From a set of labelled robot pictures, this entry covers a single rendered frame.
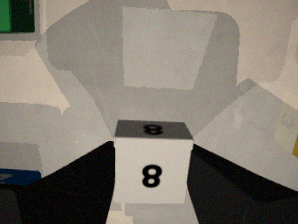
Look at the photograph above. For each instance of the blue block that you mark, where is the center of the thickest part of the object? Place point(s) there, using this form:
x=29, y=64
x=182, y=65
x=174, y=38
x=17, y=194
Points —
x=18, y=176

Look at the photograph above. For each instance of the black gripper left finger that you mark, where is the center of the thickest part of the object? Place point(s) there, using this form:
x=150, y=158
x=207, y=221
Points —
x=80, y=193

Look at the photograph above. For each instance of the yellow block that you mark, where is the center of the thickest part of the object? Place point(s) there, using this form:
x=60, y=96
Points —
x=295, y=150

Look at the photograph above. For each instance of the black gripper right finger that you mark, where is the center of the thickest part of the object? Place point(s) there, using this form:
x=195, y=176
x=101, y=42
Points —
x=224, y=193

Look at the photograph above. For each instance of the green block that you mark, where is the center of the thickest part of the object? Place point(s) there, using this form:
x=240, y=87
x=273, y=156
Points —
x=17, y=16

